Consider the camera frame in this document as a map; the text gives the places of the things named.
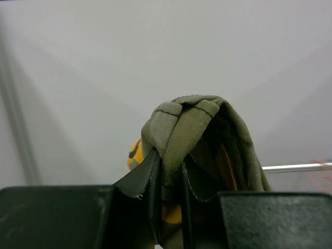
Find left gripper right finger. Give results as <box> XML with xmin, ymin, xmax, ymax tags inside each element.
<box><xmin>182</xmin><ymin>156</ymin><xmax>331</xmax><ymax>249</ymax></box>

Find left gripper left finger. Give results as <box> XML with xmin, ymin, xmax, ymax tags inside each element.
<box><xmin>1</xmin><ymin>150</ymin><xmax>161</xmax><ymax>248</ymax></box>

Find yellow camouflage trousers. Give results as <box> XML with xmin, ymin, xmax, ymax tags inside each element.
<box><xmin>127</xmin><ymin>95</ymin><xmax>271</xmax><ymax>248</ymax></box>

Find white clothes rack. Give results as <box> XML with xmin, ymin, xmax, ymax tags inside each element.
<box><xmin>262</xmin><ymin>162</ymin><xmax>331</xmax><ymax>173</ymax></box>

